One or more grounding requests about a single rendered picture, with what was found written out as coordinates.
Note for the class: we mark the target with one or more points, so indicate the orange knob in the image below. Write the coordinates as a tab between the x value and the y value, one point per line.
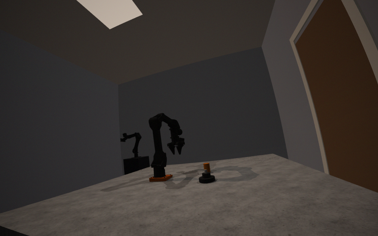
207	167

